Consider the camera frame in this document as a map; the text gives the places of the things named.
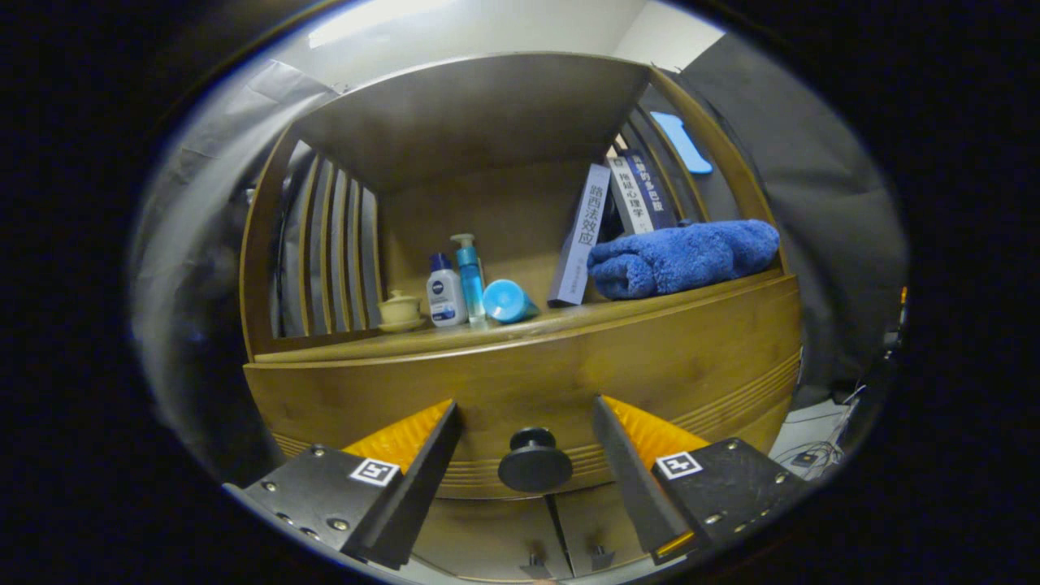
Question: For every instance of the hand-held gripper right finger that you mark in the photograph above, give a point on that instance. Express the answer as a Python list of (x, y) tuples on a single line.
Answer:
[(630, 479)]

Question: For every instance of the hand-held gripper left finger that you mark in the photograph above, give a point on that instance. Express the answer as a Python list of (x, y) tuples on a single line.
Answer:
[(422, 479)]

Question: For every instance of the black drawer knob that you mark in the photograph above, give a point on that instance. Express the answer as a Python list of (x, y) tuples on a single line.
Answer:
[(535, 467)]

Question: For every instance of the wooden drawer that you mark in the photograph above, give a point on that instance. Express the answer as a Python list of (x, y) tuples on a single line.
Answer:
[(528, 382)]

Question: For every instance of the blue cosmetic tube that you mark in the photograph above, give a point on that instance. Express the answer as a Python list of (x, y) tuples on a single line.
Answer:
[(505, 301)]

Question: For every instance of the wooden cabinet door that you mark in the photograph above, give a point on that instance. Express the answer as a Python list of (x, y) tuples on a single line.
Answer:
[(601, 528), (487, 536)]

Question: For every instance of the wooden countertop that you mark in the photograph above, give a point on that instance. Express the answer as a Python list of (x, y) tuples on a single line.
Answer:
[(443, 335)]

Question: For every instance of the wooden cabinet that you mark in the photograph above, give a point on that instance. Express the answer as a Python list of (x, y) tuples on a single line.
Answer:
[(487, 122)]

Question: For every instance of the cream lidded teacup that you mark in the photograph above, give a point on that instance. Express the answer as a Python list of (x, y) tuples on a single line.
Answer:
[(400, 310)]

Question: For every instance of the white bottle with blue cap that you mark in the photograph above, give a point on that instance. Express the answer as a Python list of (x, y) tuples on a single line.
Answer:
[(445, 296)]

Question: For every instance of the blue pump bottle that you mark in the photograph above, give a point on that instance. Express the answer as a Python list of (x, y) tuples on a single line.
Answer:
[(471, 280)]

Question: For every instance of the blue towel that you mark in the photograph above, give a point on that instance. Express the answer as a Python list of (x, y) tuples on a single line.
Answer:
[(674, 260)]

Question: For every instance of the grey leaning book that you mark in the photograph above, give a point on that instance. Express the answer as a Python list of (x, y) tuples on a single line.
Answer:
[(581, 236)]

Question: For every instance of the white spine book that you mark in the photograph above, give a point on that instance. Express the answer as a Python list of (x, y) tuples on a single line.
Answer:
[(630, 199)]

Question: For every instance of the dark blue book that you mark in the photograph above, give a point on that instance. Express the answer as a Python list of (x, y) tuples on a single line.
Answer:
[(656, 195)]

